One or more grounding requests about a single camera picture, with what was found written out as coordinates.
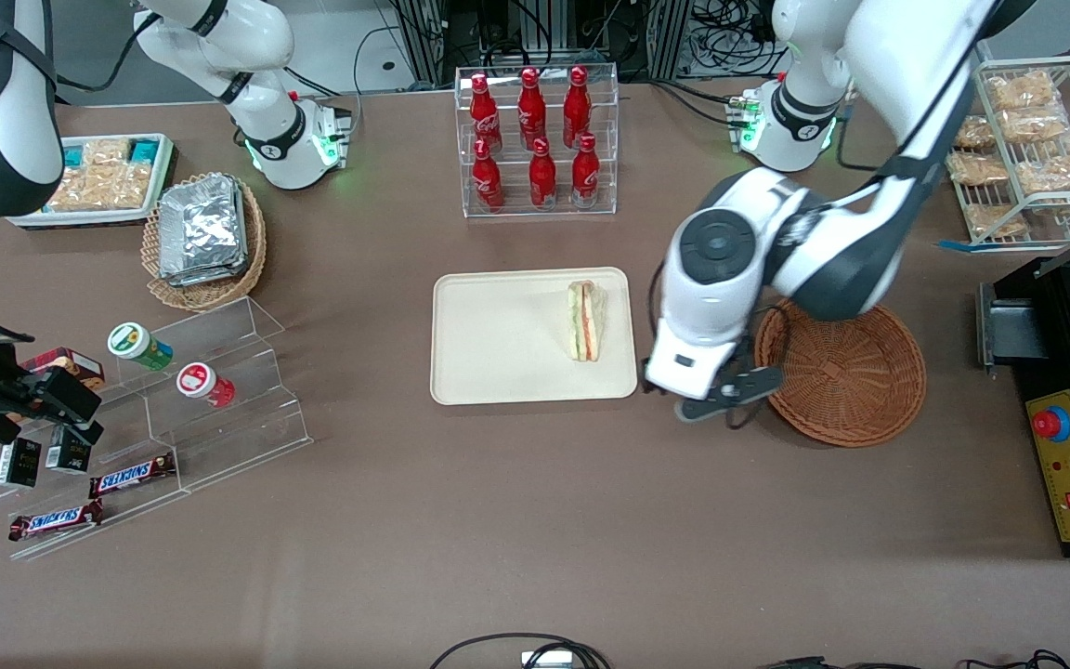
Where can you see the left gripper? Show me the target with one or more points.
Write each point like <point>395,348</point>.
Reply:
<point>742,357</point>

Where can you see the triangle sandwich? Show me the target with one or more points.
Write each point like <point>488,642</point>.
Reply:
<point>586,321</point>

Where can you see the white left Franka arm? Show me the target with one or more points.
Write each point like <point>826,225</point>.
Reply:
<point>832,251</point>

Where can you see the round brown wicker basket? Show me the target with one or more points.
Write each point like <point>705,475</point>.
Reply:
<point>851,381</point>

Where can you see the light tan wicker basket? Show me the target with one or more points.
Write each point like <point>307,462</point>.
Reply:
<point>205,295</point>

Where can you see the white snack tray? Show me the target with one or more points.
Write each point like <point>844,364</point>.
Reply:
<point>80,218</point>

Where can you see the beige rectangular tray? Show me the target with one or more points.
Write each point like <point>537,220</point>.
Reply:
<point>507,339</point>

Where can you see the black machine with metal tray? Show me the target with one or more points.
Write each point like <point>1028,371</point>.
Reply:
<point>1055,316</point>

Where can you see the small black box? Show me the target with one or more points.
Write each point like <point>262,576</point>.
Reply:
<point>17,463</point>
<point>68,453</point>

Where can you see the brown chocolate box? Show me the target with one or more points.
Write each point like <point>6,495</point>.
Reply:
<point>71,360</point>

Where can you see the Snickers chocolate bar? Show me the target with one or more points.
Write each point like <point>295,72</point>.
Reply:
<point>131,476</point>
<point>54,520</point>

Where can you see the green can with white lid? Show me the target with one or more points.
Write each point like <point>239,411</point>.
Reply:
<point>136,344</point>

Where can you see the red can with white lid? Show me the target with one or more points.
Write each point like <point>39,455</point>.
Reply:
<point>201,383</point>

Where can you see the clear acrylic stepped display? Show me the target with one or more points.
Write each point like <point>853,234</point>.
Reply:
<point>238,409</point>

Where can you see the clear bag of crackers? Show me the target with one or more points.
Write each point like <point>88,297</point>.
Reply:
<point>98,190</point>
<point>106,153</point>

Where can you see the silver foil pack stack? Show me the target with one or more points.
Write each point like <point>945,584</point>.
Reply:
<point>202,228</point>

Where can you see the teal snack packet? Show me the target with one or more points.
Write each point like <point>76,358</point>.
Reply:
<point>144,149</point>
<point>75,154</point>

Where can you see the red cola bottle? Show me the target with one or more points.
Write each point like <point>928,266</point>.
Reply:
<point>487,177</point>
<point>531,111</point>
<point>577,111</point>
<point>542,177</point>
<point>485,116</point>
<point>585,175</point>

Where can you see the blue tape strip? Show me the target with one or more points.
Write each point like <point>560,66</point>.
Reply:
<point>953,245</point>

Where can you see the clear acrylic bottle rack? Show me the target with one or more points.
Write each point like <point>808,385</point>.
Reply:
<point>509,206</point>

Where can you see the clear bag of fried snacks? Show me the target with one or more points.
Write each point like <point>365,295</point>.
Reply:
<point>1037,125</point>
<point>979,169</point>
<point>1055,172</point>
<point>998,221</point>
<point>973,132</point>
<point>1023,91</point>

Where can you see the small white device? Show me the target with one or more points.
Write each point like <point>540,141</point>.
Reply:
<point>546,660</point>

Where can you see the aluminium frame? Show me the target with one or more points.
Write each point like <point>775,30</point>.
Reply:
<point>424,37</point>

